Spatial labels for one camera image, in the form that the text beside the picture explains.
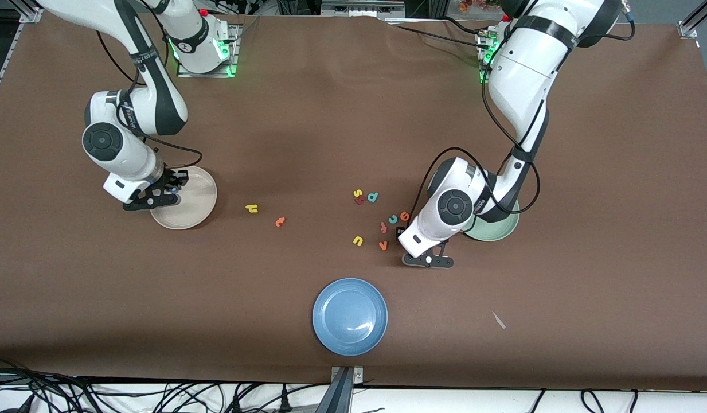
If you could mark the silver camera mount bracket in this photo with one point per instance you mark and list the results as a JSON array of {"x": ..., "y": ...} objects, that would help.
[{"x": 358, "y": 376}]

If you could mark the brown table cover sheet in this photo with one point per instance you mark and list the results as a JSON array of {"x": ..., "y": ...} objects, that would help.
[{"x": 101, "y": 287}]

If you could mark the blue round plate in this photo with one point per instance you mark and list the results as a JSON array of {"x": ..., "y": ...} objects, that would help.
[{"x": 350, "y": 316}]

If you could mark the silver metal frame piece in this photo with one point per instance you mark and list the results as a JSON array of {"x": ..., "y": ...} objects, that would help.
[{"x": 362, "y": 10}]

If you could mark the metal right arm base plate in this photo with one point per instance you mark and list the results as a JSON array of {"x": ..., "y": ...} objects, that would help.
[{"x": 236, "y": 57}]

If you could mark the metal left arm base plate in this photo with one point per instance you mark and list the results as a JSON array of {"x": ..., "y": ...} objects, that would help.
[{"x": 480, "y": 57}]

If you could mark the aluminium frame rail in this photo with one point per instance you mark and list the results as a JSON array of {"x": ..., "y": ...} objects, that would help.
[
  {"x": 27, "y": 15},
  {"x": 687, "y": 28}
]

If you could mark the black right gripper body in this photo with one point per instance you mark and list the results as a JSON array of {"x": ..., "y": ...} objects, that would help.
[{"x": 171, "y": 179}]

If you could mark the beige round plate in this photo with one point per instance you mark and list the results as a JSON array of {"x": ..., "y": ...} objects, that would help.
[{"x": 195, "y": 201}]

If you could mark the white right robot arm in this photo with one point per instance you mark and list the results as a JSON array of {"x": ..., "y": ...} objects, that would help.
[{"x": 118, "y": 155}]

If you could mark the pale green round plate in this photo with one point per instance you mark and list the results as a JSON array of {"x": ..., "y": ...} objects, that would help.
[{"x": 502, "y": 226}]

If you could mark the small white paper scrap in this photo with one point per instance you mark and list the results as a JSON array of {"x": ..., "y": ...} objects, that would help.
[{"x": 499, "y": 321}]

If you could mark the orange dried flowers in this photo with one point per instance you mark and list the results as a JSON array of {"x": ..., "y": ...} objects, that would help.
[{"x": 473, "y": 4}]

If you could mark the black power plug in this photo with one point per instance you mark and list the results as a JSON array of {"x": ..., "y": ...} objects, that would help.
[
  {"x": 285, "y": 401},
  {"x": 237, "y": 406}
]

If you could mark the yellow foam letter h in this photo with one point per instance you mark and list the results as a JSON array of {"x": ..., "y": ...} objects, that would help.
[{"x": 252, "y": 209}]

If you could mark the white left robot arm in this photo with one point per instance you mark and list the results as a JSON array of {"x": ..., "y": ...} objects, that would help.
[{"x": 525, "y": 74}]

